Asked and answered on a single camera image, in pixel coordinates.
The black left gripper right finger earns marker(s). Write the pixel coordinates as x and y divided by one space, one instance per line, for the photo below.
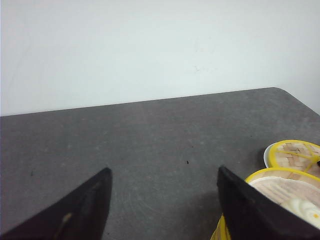
260 215

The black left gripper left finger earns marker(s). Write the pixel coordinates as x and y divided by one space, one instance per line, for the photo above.
80 215

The bamboo steamer with three buns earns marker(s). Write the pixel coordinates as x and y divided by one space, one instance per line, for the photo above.
275 180

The woven bamboo steamer lid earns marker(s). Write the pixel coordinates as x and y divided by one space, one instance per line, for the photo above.
295 154

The white steamed bun left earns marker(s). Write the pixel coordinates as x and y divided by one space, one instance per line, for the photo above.
304 209

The white plate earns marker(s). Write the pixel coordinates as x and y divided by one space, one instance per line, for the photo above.
266 155

